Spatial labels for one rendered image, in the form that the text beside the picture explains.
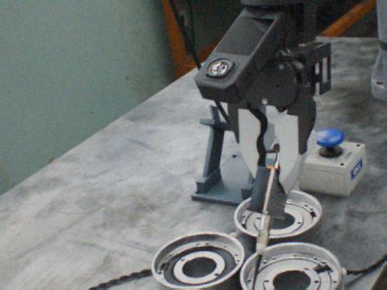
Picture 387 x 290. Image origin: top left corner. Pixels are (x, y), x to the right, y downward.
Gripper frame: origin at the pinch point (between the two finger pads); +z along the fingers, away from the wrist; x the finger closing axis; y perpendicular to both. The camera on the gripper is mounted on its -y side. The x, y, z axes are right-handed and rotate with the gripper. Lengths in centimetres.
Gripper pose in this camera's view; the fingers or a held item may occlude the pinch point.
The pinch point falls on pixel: (271, 181)
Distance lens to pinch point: 72.0
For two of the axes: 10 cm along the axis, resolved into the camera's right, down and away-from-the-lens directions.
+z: 0.6, 9.6, 2.8
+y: 5.8, -2.6, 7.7
